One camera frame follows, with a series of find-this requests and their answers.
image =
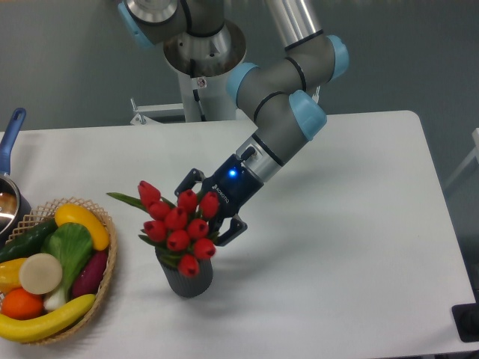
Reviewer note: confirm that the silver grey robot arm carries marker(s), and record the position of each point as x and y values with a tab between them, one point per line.
207	52

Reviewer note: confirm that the beige round slice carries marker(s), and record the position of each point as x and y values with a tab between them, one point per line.
40	274

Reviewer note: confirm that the woven wicker basket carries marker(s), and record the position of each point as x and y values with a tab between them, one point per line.
44	213

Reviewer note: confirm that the blue handled saucepan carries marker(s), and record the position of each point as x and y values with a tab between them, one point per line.
13	205

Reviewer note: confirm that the green bok choy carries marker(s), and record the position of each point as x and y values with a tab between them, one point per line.
71	244

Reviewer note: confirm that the yellow squash in basket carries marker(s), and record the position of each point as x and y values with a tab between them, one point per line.
73	213

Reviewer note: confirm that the orange fruit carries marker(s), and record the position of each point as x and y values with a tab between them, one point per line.
22	305

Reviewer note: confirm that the purple sweet potato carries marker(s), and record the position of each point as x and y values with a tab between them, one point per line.
91	276

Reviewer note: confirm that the black device at table edge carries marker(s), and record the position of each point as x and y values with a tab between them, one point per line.
466	321

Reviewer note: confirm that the white frame at right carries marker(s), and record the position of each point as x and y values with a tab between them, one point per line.
464	169

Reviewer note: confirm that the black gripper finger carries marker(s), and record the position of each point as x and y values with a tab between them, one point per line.
192	178
236	228

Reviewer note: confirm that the dark grey ribbed vase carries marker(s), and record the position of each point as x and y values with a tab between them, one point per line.
188	287

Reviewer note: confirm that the red tulip bouquet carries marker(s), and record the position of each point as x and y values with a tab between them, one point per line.
181	232

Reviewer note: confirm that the yellow banana front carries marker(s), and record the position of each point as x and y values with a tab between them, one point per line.
32	330

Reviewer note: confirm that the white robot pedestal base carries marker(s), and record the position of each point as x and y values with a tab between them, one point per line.
212	90

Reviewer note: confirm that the yellow pepper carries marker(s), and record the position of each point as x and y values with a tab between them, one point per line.
9	275

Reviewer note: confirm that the green cucumber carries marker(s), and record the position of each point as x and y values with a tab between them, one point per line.
29	242

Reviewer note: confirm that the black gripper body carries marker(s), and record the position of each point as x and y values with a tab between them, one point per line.
234	184

